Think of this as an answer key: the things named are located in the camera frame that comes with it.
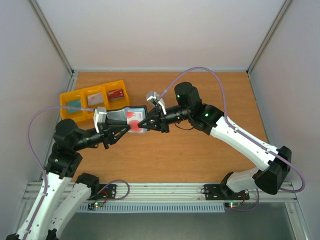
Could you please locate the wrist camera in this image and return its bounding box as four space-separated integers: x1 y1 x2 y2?
93 106 107 133
146 91 167 115

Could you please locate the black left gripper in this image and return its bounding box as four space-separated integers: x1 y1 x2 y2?
73 117 131 151

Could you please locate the green card in bin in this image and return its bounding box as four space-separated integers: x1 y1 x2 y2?
66 99 82 114

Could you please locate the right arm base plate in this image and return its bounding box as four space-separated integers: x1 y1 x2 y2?
200 184 250 201

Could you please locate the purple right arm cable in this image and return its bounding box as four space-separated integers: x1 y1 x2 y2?
158 66 307 193

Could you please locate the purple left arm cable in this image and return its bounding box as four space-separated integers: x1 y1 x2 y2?
23 105 97 236

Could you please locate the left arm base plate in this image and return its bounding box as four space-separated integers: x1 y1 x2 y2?
88 184 117 201

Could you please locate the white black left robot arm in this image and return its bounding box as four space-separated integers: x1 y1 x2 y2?
6 119 131 240

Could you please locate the aluminium front rail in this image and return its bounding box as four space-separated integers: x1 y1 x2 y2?
22 182 298 204

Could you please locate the red card in bin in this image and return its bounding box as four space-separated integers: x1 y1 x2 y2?
107 88 125 101

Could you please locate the yellow three-compartment bin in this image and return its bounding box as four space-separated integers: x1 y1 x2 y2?
60 79 130 123

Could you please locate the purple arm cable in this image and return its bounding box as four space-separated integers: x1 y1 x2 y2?
23 105 97 236
158 66 307 193

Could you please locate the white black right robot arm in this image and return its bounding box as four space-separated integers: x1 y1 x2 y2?
138 82 292 199

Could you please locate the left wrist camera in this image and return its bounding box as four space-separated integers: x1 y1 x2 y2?
93 106 107 133

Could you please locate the red white circle card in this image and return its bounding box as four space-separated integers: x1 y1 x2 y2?
126 108 146 134

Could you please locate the grey slotted cable duct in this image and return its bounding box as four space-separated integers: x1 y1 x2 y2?
77 202 225 214

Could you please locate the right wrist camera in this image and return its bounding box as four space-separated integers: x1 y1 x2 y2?
146 91 167 115

